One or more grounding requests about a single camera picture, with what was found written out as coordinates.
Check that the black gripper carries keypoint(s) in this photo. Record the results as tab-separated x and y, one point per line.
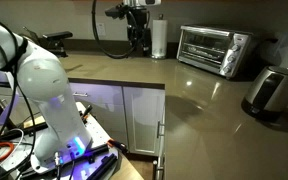
136	20

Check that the silver toaster oven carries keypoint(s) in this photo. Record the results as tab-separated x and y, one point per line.
210	50

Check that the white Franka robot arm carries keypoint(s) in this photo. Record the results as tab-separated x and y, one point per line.
47	83

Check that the narrow white cabinet door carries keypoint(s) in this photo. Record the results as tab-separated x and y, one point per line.
144	120

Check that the wide white cabinet door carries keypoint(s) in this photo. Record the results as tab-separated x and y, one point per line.
100	110

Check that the white paper towel roll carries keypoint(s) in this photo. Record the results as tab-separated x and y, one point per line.
159	38

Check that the silver black electric kettle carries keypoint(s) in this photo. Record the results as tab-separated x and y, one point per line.
272	91

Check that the white wall outlet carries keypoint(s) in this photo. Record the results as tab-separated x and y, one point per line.
100	29

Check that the black camera on stand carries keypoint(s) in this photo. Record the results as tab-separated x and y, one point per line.
57	36

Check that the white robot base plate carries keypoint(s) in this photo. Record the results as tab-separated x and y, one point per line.
99	133

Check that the black aluminium rail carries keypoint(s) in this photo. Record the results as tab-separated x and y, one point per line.
102	166

